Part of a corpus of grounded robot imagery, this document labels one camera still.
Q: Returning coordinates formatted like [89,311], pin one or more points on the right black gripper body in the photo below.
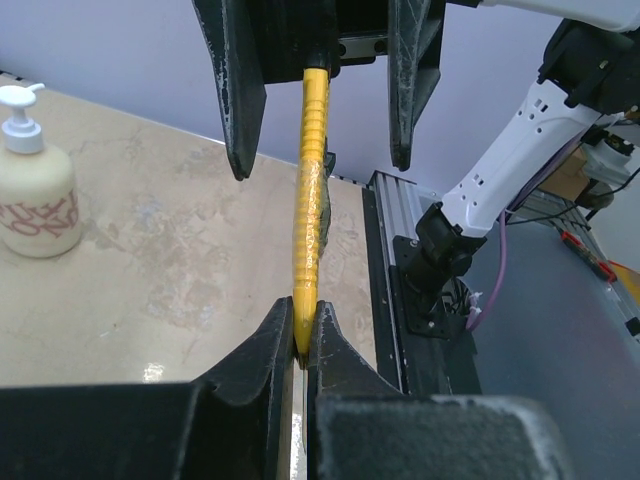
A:
[294,35]

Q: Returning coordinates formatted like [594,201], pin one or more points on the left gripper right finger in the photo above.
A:
[361,427]

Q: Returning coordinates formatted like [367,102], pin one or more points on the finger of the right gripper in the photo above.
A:
[414,41]
[240,87]

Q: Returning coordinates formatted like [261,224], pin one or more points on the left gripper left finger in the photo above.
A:
[231,422]

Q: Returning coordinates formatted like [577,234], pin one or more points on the yellow utility knife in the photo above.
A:
[308,207]

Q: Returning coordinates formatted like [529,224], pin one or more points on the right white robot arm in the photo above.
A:
[589,71]

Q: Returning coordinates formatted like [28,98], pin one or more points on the cream lotion pump bottle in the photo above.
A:
[40,215]

